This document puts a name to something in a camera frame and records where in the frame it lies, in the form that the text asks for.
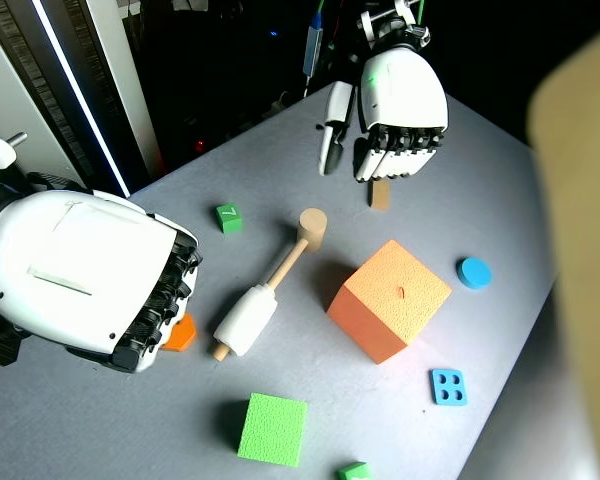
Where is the blue round disc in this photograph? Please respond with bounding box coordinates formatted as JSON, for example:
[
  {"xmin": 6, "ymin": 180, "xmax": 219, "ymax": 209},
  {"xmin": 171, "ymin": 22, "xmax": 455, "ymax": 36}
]
[{"xmin": 455, "ymin": 256, "xmax": 493, "ymax": 291}]

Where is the wooden mallet with white handle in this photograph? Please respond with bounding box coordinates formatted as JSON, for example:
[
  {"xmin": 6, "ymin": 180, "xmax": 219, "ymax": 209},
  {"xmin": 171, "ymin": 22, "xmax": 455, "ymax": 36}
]
[{"xmin": 210, "ymin": 208, "xmax": 329, "ymax": 363}]

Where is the blue square block with holes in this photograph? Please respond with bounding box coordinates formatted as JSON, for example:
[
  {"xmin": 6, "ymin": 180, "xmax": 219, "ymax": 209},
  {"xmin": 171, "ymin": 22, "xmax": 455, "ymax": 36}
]
[{"xmin": 429, "ymin": 368, "xmax": 469, "ymax": 407}]

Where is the orange hexagon block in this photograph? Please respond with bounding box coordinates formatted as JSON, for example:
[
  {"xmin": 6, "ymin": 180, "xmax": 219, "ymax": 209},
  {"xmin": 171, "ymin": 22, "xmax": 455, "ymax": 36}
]
[{"xmin": 160, "ymin": 313, "xmax": 199, "ymax": 354}]

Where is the small green cube with number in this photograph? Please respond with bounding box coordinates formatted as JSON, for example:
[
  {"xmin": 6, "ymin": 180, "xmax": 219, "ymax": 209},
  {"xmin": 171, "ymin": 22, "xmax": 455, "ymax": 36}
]
[{"xmin": 215, "ymin": 202, "xmax": 244, "ymax": 235}]

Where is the grey table cloth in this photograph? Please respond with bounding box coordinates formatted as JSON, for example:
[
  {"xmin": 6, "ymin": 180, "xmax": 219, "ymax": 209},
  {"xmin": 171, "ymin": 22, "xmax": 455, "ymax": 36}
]
[{"xmin": 0, "ymin": 79, "xmax": 561, "ymax": 480}]

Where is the large orange foam cube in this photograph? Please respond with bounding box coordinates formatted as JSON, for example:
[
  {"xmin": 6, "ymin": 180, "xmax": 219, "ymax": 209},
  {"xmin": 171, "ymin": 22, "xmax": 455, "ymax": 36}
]
[{"xmin": 326, "ymin": 239, "xmax": 454, "ymax": 366}]

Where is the small plain green cube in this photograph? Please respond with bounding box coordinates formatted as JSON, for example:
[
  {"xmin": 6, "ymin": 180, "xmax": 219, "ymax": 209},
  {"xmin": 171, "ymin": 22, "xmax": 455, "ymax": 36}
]
[{"xmin": 335, "ymin": 460, "xmax": 376, "ymax": 480}]

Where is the grey-blue connector box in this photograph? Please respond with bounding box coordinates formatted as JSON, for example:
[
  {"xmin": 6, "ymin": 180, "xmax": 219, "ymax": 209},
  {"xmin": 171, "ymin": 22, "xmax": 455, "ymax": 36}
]
[{"xmin": 302, "ymin": 13, "xmax": 326, "ymax": 79}]

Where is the white cabinet with lit strip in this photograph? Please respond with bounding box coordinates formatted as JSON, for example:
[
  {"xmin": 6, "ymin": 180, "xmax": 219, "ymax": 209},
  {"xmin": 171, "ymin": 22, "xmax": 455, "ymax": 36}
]
[{"xmin": 0, "ymin": 0, "xmax": 164, "ymax": 196}]

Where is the blurry beige board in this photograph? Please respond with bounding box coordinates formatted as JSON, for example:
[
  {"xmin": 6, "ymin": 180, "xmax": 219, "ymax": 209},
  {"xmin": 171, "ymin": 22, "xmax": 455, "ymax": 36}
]
[{"xmin": 527, "ymin": 19, "xmax": 600, "ymax": 480}]

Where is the large green foam cube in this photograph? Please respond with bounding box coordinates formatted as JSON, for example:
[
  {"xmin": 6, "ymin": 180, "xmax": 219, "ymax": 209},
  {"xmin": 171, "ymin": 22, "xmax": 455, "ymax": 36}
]
[{"xmin": 236, "ymin": 392, "xmax": 310, "ymax": 469}]

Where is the brown wooden rectangular block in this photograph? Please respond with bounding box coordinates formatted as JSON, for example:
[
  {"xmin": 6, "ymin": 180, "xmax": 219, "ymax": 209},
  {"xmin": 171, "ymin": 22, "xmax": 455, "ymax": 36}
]
[{"xmin": 367, "ymin": 179, "xmax": 392, "ymax": 211}]

